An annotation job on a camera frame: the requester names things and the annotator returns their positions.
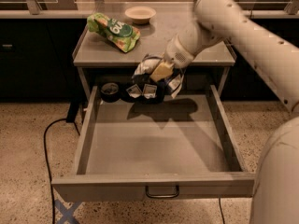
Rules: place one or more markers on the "black tray with packets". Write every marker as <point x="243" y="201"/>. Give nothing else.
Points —
<point x="144" y="93"/>

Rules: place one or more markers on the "black drawer handle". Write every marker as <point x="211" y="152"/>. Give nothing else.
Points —
<point x="162" y="192"/>

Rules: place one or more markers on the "blue tape cross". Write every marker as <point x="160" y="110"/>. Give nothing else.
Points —
<point x="67" y="212"/>

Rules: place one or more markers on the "grey open top drawer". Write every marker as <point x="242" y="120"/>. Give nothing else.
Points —
<point x="185" y="141"/>

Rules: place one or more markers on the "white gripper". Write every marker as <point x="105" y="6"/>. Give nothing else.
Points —
<point x="176" y="55"/>

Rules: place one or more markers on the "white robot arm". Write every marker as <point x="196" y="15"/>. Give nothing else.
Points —
<point x="275" y="197"/>

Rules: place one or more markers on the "grey metal cabinet counter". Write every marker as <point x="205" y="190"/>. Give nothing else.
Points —
<point x="93" y="51"/>

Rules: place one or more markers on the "blue chip bag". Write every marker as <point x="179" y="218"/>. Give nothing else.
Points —
<point x="172" y="85"/>

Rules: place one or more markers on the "black tape roll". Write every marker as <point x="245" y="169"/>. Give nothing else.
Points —
<point x="110" y="92"/>

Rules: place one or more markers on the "green chip bag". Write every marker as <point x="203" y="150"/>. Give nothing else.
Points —
<point x="122" y="35"/>

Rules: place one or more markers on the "beige paper bowl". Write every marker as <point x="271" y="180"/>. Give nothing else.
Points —
<point x="140" y="15"/>

